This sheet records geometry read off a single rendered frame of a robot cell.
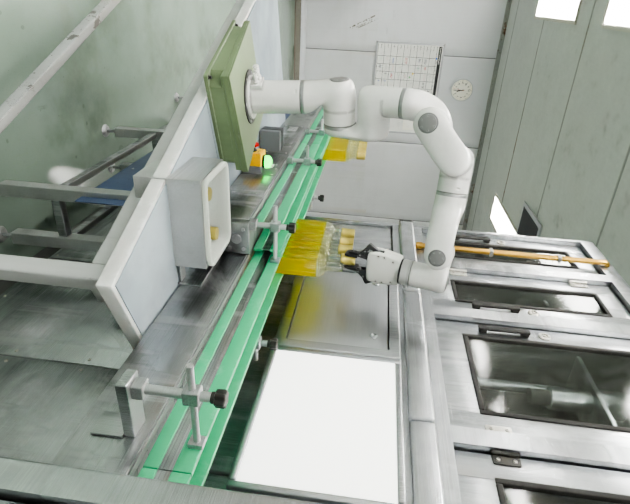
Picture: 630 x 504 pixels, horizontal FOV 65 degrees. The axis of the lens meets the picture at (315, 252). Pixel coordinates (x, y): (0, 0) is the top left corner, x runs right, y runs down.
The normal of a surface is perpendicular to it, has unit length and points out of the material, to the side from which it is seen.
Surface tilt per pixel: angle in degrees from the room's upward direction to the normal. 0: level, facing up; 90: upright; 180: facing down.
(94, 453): 90
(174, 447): 90
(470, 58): 90
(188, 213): 90
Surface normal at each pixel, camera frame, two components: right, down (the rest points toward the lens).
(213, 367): 0.04, -0.89
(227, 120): -0.14, 0.76
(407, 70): -0.13, 0.45
